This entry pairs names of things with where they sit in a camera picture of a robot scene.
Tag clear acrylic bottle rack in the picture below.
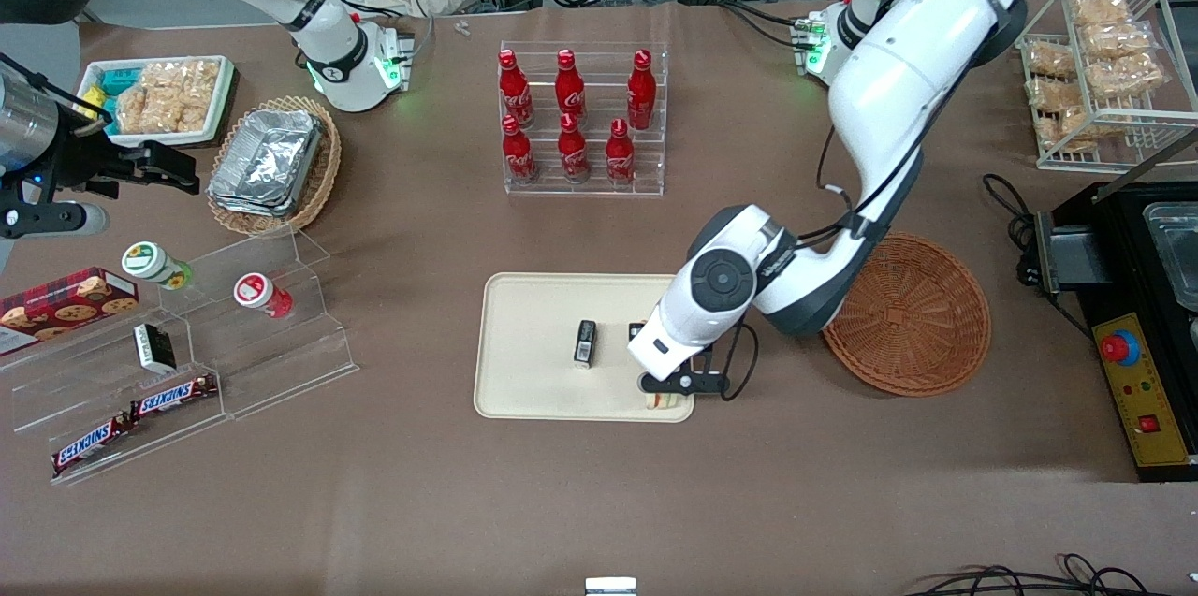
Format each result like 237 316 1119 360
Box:
498 40 669 198

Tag bagged fried snack pack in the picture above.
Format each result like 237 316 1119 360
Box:
1079 21 1157 61
1034 108 1096 153
1023 41 1077 79
1086 53 1168 101
1070 0 1132 26
1027 77 1087 110

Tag light woven wicker basket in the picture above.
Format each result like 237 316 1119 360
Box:
205 94 343 238

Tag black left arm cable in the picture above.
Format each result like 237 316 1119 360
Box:
721 0 1030 402

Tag red emergency stop button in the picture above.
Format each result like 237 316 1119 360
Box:
1101 331 1142 367

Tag white rectangular snack dish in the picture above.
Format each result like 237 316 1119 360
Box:
77 55 237 149

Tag yellow control panel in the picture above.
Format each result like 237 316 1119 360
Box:
1092 313 1192 469

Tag stacked aluminium foil trays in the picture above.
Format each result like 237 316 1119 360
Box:
207 109 326 219

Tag red strawberry lidded cup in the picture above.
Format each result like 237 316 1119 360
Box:
233 271 295 320

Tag white wire basket rack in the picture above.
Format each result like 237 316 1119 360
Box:
1015 0 1198 174

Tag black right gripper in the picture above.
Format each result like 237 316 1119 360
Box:
37 139 201 202

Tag red cola bottle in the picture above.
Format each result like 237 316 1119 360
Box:
497 49 536 129
501 114 539 185
554 49 588 124
557 112 592 185
626 49 658 131
605 117 639 188

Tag steel appliance pan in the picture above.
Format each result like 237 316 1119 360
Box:
1144 201 1198 313

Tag dark left wrist camera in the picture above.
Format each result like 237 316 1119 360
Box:
638 370 730 397

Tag black countertop appliance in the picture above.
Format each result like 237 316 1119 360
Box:
1034 124 1198 485

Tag brown round wicker basket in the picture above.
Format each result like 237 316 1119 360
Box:
822 231 992 399

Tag clear rice cracker pack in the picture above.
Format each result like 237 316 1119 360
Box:
115 81 155 135
183 60 223 131
140 63 188 134

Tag Snickers chocolate bar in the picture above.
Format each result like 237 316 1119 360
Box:
51 413 136 477
128 373 222 420

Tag green sunflower lidded cup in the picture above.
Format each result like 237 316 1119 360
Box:
121 240 195 291

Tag yellow snack packet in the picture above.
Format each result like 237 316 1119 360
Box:
79 89 111 137

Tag red tartan cookie box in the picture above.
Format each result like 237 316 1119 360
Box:
0 267 140 356

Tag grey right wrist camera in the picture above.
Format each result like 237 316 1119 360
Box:
0 203 110 239

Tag cream plastic serving tray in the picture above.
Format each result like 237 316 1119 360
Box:
474 272 695 424

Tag black cable bundle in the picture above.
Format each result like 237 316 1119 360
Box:
903 553 1198 596

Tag clear acrylic stepped display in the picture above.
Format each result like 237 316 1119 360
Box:
0 225 360 488

